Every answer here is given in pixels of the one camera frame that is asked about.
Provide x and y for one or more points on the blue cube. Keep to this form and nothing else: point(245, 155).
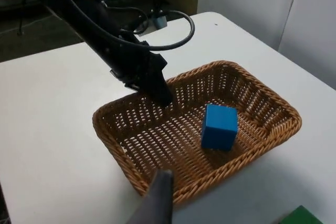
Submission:
point(219, 129)

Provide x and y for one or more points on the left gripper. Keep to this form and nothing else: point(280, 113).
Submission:
point(136, 64)

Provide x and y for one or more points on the green cube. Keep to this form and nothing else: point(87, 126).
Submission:
point(302, 216)

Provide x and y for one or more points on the small grey box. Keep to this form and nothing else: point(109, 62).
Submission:
point(160, 22)

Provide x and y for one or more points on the pale brown wicker basket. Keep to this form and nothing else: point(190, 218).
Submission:
point(265, 132)

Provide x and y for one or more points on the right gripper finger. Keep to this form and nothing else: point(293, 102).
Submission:
point(160, 203)

